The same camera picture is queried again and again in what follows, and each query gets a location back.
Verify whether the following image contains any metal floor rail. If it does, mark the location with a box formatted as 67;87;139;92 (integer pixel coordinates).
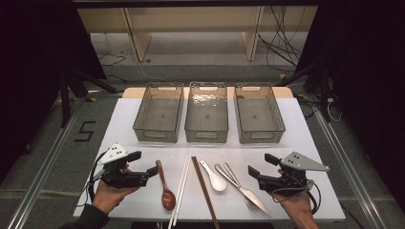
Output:
6;94;94;229
313;109;388;229

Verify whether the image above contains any right hand-held gripper cable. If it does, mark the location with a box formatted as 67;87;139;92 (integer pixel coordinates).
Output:
271;179;322;215

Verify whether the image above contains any clear grey plastic bin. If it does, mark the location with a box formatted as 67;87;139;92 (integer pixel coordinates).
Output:
233;83;287;144
184;81;229;144
132;81;185;144

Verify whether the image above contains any black curtain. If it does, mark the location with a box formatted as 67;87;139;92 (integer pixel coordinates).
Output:
0;0;108;182
295;0;405;211

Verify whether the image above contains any black cable bundle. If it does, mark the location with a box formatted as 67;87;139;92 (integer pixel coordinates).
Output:
257;5;307;73

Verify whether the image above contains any metal fork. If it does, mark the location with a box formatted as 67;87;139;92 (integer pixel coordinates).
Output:
223;162;262;214

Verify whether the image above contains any hand-held gripper cable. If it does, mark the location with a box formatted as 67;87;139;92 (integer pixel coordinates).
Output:
271;179;322;215
84;151;108;204

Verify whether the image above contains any white floor cable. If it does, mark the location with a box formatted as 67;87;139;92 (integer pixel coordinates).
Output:
122;47;166;82

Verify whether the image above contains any white plug with cable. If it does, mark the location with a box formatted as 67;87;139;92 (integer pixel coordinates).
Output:
326;97;343;122

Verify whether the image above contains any metal knife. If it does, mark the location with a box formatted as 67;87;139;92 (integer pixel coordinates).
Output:
214;163;271;218

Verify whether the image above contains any black floor cable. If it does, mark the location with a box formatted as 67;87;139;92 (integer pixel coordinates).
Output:
96;52;128;84

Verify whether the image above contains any left hand-held gripper cable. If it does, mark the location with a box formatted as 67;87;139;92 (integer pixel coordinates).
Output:
84;151;108;204

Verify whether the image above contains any person's right hand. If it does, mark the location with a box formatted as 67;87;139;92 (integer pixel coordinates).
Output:
271;192;315;221

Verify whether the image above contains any brown wooden spoon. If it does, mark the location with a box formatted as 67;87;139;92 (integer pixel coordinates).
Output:
155;159;177;212

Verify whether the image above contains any white ceramic spoon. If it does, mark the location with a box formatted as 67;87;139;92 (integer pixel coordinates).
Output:
199;159;227;193

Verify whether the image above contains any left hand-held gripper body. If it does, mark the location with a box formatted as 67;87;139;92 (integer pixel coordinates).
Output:
96;142;150;189

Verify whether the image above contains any person's left hand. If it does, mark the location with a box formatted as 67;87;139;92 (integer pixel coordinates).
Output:
92;179;140;215

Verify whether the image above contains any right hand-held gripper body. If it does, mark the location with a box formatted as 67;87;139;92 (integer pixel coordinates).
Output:
258;151;330;198

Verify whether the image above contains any black tripod stand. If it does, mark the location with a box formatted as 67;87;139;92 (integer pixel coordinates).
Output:
275;60;333;123
58;68;118;128

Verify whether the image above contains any white table cover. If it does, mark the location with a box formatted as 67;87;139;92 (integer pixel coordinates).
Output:
73;97;347;222

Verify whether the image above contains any light wooden desk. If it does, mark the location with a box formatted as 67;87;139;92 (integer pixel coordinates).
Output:
75;5;319;63

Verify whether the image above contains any black overhead bar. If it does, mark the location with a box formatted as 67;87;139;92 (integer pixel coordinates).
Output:
71;0;321;8

